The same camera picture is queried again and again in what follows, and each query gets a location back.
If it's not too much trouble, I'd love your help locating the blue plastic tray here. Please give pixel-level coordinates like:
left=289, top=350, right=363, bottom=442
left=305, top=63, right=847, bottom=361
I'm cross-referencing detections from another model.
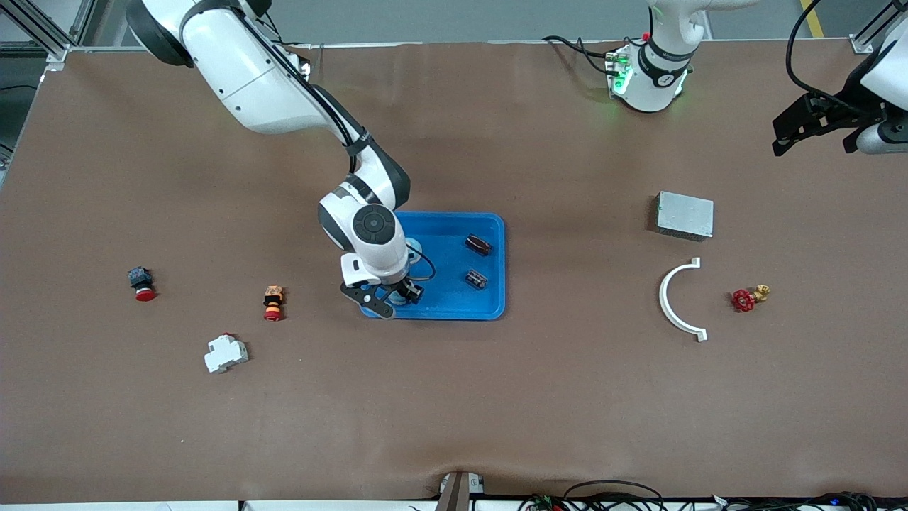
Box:
left=358, top=211, right=506, bottom=321

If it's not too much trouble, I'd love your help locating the brown table cover mat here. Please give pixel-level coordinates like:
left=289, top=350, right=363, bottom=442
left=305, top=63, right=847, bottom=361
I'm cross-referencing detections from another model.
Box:
left=0, top=39, right=908, bottom=501

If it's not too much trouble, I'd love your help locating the silver metal box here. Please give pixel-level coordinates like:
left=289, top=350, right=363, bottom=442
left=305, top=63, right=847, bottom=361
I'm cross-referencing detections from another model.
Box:
left=654, top=190, right=715, bottom=242

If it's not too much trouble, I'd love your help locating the white circuit breaker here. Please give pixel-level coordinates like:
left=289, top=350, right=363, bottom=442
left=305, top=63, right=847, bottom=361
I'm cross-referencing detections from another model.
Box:
left=204, top=332, right=250, bottom=375

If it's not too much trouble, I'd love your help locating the metal table clamp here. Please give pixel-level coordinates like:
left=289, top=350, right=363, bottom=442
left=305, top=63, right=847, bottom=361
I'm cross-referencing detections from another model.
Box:
left=436, top=471, right=485, bottom=511

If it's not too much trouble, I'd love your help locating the red mushroom push button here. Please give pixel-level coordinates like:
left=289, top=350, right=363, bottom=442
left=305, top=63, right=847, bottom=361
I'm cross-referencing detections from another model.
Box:
left=128, top=266, right=157, bottom=302

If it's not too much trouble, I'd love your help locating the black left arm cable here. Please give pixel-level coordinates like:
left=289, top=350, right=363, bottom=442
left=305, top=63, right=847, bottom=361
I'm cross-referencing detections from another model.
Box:
left=785, top=0, right=852, bottom=111

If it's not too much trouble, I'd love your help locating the aluminium frame profile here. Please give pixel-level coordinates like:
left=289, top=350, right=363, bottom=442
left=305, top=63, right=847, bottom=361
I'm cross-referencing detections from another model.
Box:
left=0, top=0, right=68, bottom=72
left=851, top=0, right=908, bottom=54

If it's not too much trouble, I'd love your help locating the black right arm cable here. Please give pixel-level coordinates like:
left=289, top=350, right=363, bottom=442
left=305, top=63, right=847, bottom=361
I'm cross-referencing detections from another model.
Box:
left=234, top=14, right=437, bottom=285

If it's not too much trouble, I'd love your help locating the brass valve red handle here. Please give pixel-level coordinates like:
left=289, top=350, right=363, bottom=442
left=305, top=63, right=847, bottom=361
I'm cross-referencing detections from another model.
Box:
left=731, top=284, right=771, bottom=313

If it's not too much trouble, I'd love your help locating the white curved bracket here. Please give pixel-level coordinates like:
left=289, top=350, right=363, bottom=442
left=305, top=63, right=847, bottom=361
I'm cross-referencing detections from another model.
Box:
left=658, top=257, right=709, bottom=343

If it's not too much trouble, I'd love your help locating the black arm base cable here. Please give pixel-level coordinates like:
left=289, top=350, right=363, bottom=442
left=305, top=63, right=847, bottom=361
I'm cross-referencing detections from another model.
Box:
left=543, top=34, right=618, bottom=77

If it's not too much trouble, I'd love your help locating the black cable loop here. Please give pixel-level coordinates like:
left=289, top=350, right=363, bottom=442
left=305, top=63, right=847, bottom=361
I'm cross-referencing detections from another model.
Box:
left=563, top=480, right=665, bottom=511

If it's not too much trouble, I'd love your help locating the black cable bundle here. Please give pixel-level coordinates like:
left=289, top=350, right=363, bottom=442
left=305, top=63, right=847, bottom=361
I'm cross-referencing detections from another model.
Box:
left=709, top=491, right=880, bottom=511

